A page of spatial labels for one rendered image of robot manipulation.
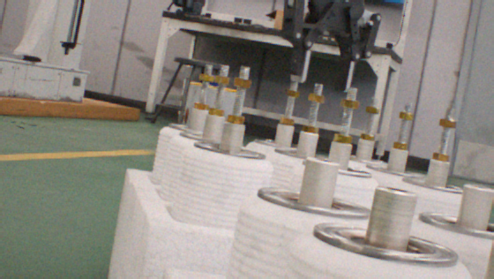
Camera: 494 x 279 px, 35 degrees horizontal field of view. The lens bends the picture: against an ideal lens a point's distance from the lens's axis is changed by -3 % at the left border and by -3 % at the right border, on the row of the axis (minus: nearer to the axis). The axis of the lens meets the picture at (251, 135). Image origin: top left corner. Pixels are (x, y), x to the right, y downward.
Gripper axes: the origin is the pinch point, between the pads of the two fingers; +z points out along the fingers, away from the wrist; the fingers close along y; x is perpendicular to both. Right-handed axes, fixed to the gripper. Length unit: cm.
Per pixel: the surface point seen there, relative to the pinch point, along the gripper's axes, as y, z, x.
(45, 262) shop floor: 15, 35, -38
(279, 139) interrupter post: -3.6, 9.1, -10.4
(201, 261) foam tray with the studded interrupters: 20.6, 20.0, 12.4
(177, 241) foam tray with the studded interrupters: 22.9, 18.4, 11.4
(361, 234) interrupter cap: 32, 10, 44
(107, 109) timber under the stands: -142, 29, -356
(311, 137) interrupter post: 0.6, 7.4, 1.0
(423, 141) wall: -373, 14, -316
